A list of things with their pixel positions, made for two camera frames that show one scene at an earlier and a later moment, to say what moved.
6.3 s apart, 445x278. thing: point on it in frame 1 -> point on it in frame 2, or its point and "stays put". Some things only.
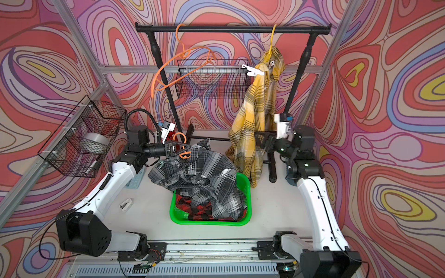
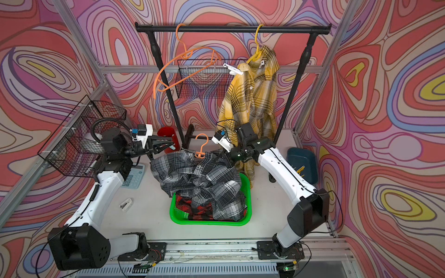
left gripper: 171,153 -> 152,146
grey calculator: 134,183 stays put
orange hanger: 183,146 -> 201,154
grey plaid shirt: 203,175 stays put
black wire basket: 79,143 stays put
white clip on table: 126,205 stays put
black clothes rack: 153,28 stays put
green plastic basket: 178,216 stays put
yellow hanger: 269,55 -> 258,54
